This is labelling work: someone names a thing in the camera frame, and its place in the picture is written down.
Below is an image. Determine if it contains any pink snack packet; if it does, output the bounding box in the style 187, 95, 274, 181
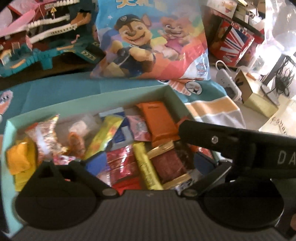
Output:
126, 115, 152, 142

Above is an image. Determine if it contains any shiny red snack packet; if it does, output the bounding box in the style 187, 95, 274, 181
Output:
97, 147, 139, 183

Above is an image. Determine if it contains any white power strip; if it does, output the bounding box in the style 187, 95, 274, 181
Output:
215, 60, 242, 102

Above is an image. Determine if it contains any dark red gold-edged packet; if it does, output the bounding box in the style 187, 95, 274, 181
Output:
148, 142, 192, 188

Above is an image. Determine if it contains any printed teal tablecloth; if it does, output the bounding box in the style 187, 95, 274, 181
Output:
0, 72, 247, 139

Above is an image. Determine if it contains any white jelly cup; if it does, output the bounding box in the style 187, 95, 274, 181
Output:
68, 113, 97, 137

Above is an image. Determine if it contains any flag-print box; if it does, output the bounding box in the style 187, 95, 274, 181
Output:
209, 19, 255, 67

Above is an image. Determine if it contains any small red candy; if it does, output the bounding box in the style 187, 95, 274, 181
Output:
52, 154, 77, 165

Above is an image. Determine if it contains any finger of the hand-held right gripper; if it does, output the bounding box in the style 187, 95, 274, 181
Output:
178, 120, 257, 160

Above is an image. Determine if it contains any pink toy plane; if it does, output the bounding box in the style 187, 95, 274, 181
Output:
0, 1, 41, 37

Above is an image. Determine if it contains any cartoon puppy snack bag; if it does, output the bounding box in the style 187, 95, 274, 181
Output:
90, 0, 211, 81

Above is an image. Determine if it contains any white paper bag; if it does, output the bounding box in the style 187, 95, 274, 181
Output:
259, 100, 296, 137

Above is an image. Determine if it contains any orange-red patterned snack packet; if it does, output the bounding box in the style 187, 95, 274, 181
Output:
25, 115, 67, 160

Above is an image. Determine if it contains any teal cardboard box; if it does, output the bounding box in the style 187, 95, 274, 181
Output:
0, 85, 220, 234

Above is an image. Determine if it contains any yellow and white box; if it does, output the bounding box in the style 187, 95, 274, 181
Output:
206, 0, 238, 18

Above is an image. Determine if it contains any clear plastic bag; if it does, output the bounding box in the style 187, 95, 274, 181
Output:
254, 0, 296, 54

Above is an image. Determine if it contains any teal toy track set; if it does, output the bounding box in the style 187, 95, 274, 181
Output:
0, 0, 107, 78

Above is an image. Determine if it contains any yellow wavy-print snack packet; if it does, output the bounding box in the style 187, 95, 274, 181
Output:
84, 115, 124, 160

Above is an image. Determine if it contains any small orange candy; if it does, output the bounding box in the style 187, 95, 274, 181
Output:
67, 132, 87, 160

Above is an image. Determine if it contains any long yellow snack bar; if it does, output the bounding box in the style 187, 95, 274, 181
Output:
133, 142, 163, 191

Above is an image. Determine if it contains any black metal stand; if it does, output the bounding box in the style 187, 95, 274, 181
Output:
261, 53, 296, 100

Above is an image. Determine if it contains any plain red snack packet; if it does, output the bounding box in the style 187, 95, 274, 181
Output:
113, 177, 144, 195

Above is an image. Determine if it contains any orange snack packet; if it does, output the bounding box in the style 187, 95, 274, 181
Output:
135, 101, 183, 145

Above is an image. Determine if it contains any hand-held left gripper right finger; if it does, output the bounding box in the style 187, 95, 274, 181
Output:
179, 154, 233, 197

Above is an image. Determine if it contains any gold box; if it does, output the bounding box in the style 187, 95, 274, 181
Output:
235, 70, 279, 118

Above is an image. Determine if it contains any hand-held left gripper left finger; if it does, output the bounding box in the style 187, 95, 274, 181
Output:
28, 153, 118, 198

